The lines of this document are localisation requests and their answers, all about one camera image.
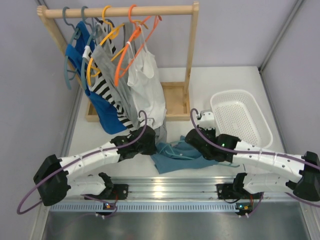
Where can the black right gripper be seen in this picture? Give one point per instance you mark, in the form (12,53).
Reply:
(212,131)

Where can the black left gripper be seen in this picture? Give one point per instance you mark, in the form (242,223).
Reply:
(149,144)

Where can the teal plastic hanger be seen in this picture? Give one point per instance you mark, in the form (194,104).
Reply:
(172,151)

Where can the teal blue tank top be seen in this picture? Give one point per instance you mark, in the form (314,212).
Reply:
(180,160)

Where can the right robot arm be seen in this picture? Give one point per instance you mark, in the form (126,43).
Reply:
(298,175)

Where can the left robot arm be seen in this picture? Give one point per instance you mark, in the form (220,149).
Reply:
(58,178)

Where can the grey tank top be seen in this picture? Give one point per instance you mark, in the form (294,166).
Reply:
(122,69)

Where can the royal blue tank top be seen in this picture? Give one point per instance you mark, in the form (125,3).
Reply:
(107,101)

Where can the black white striped tank top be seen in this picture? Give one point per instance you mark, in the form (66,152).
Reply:
(102,59)

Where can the yellow plastic hanger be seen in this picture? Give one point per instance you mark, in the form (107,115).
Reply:
(91,70)

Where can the grey blue hanger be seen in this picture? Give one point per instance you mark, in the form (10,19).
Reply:
(94,34)
(70,71)

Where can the white perforated plastic basket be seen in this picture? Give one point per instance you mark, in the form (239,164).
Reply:
(237,113)

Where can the wooden clothes rack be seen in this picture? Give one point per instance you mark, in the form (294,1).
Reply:
(176,93)

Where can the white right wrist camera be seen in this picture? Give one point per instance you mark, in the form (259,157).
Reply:
(206,120)

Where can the aluminium mounting rail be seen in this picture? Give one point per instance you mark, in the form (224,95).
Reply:
(165,187)

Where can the white slotted cable duct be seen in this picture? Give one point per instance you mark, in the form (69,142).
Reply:
(150,207)

